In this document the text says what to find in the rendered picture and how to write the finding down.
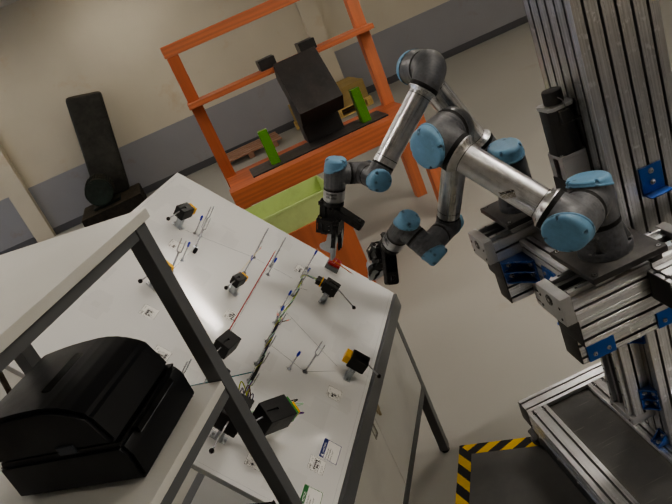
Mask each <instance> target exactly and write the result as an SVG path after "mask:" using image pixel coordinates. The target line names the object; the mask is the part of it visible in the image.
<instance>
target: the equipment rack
mask: <svg viewBox="0 0 672 504"><path fill-rule="evenodd" d="M149 217H150V215H149V213H148V211H147V210H146V208H143V209H140V210H137V211H134V212H131V213H128V214H125V215H122V216H118V217H115V218H112V219H109V220H106V221H103V222H100V223H97V224H94V225H91V226H88V227H85V228H82V229H79V230H75V231H72V232H69V233H66V234H63V235H60V236H57V237H54V238H51V239H48V240H45V241H42V242H39V243H36V244H32V245H29V246H26V247H23V248H20V249H17V250H14V251H11V252H8V253H5V254H2V255H0V373H1V372H2V371H3V370H4V369H5V368H6V367H7V366H8V365H9V364H10V363H11V362H12V361H13V360H15V362H16V363H17V364H18V366H19V367H20V369H21V370H22V371H23V373H24V374H25V375H26V374H27V373H28V372H29V371H30V370H31V369H32V368H33V367H34V366H35V365H36V364H37V363H38V361H39V360H40V359H41V358H40V356H39V355H38V353H37V352H36V350H35V349H34V348H33V346H32V345H31V343H32V342H33V341H34V340H35V339H36V338H37V337H38V336H39V335H40V334H41V333H43V332H44V331H45V330H46V329H47V328H48V327H49V326H50V325H51V324H52V323H53V322H54V321H55V320H56V319H57V318H58V317H59V316H60V315H61V314H62V313H64V312H65V311H66V310H67V309H68V308H69V307H70V306H71V305H72V304H73V303H74V302H75V301H76V300H77V299H78V298H79V297H80V296H81V295H82V294H83V293H85V292H86V291H87V290H88V289H89V288H90V287H91V286H92V285H93V284H94V283H95V282H96V281H97V280H98V279H99V278H100V277H101V276H102V275H103V274H104V273H106V272H107V271H108V270H109V269H110V268H111V267H112V266H113V265H114V264H115V263H116V262H117V261H118V260H119V259H120V258H121V257H122V256H123V255H124V254H125V253H127V252H128V251H129V250H130V249H131V250H132V252H133V253H134V255H135V257H136V259H137V260H138V262H139V264H140V265H141V267H142V269H143V271H144V272H145V274H146V276H147V277H148V279H149V281H150V283H151V284H152V286H153V288H154V289H155V291H156V293H157V295H158V296H159V298H160V300H161V301H162V303H163V305H164V307H165V308H166V310H167V312H168V314H169V315H170V317H171V319H172V320H173V322H174V324H175V326H176V327H177V329H178V331H179V332H180V334H181V336H182V338H183V339H184V341H185V343H186V344H187V346H188V348H189V350H190V351H191V353H192V355H193V356H194V358H195V360H196V362H197V363H198V365H199V367H200V368H201V370H202V372H203V374H204V375H205V377H206V379H207V380H208V383H202V384H197V385H192V386H191V388H192V389H193V391H194V394H193V397H192V398H191V400H190V402H189V404H188V405H187V407H186V409H185V410H184V412H183V414H182V416H181V417H180V419H179V421H178V422H177V424H176V426H175V428H174V429H173V431H172V433H171V435H170V436H169V438H168V440H167V441H166V443H165V445H164V447H163V448H162V450H161V452H160V453H159V455H158V457H157V459H156V460H155V462H154V464H153V465H152V467H151V469H150V471H149V472H148V474H147V476H146V477H143V478H137V479H130V480H124V481H117V482H111V483H105V484H98V485H92V486H85V487H79V488H73V489H66V490H60V491H54V492H47V493H41V494H34V495H28V496H21V495H20V494H19V493H18V491H17V490H16V489H15V488H14V486H13V485H12V484H11V483H10V481H9V480H8V479H7V478H6V476H5V475H4V474H3V473H2V471H1V472H0V504H172V502H173V500H174V498H175V496H176V494H177V493H178V491H179V489H180V487H181V485H182V483H183V482H184V480H185V478H186V476H187V474H188V472H189V470H190V469H191V467H192V465H193V463H194V461H195V459H196V457H197V456H198V454H199V452H200V450H201V448H202V446H203V444H204V443H205V441H206V439H207V437H208V435H209V433H210V432H211V430H212V428H213V426H214V424H215V422H216V420H217V419H218V417H219V415H220V413H221V411H222V409H223V408H224V410H225V411H226V413H227V415H228V416H229V418H230V420H231V422H232V423H233V425H234V427H235V429H236V430H237V432H238V434H239V435H240V437H241V439H242V441H243V442H244V444H245V446H246V447H247V449H248V451H249V453H250V454H251V456H252V458H253V459H254V461H255V463H256V465H257V466H258V468H259V470H260V471H261V473H262V475H263V477H264V478H265V480H266V482H267V483H268V485H269V487H270V489H271V490H272V492H273V494H274V495H275V497H276V499H277V501H278V502H279V504H303V503H302V501H301V499H300V497H299V496H298V494H297V492H296V490H295V489H294V487H293V485H292V483H291V481H290V480H289V478H288V476H287V474H286V473H285V471H284V469H283V467H282V465H281V464H280V462H279V460H278V458H277V457H276V455H275V453H274V451H273V449H272V448H271V446H270V444H269V442H268V441H267V439H266V437H265V435H264V433H263V432H262V430H261V428H260V426H259V425H258V423H257V421H256V419H255V417H254V416H253V414H252V412H251V410H250V409H249V407H248V405H247V403H246V401H245V400H244V398H243V396H242V394H241V393H240V391H239V389H238V387H237V385H236V384H235V382H234V380H233V378H232V376H231V375H230V373H229V371H228V369H227V368H226V366H225V364H224V362H223V360H222V359H221V357H220V355H219V353H218V352H217V350H216V348H215V346H214V344H213V343H212V341H211V339H210V337H209V336H208V334H207V332H206V330H205V328H204V327H203V325H202V323H201V321H200V320H199V318H198V316H197V314H196V312H195V311H194V309H193V307H192V305H191V304H190V302H189V300H188V298H187V296H186V295H185V293H184V291H183V289H182V288H181V286H180V284H179V282H178V280H177V279H176V277H175V275H174V273H173V272H172V270H171V268H170V266H169V264H168V263H167V261H166V259H165V257H164V256H163V254H162V252H161V250H160V248H159V247H158V245H157V243H156V241H155V240H154V238H153V236H152V234H151V232H150V231H149V229H148V227H147V225H146V223H145V221H146V220H147V219H148V218H149Z"/></svg>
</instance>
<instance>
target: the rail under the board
mask: <svg viewBox="0 0 672 504"><path fill-rule="evenodd" d="M400 310H401V304H400V301H399V299H398V296H397V294H393V297H392V301H391V305H390V309H389V312H388V316H387V320H386V324H385V328H384V331H383V335H382V339H381V343H380V346H379V350H378V354H377V358H376V361H375V365H374V370H375V371H376V372H377V373H378V374H380V375H381V378H377V375H376V374H375V373H374V372H373V373H372V376H371V380H370V384H369V388H368V391H367V395H366V399H365V403H364V406H363V410H362V414H361V418H360V421H359V425H358V429H357V433H356V436H355V440H354V444H353V448H352V451H351V455H350V459H349V463H348V466H347V470H346V474H345V478H344V482H343V485H342V489H341V493H340V497H339V500H338V504H354V502H355V498H356V494H357V490H358V485H359V481H360V477H361V473H362V469H363V465H364V460H365V456H366V452H367V448H368V444H369V439H370V435H371V431H372V427H373V423H374V418H375V414H376V410H377V406H378V402H379V398H380V393H381V389H382V385H383V381H384V377H385V372H386V368H387V364H388V360H389V356H390V352H391V347H392V343H393V339H394V335H395V331H396V326H397V322H398V318H399V314H400Z"/></svg>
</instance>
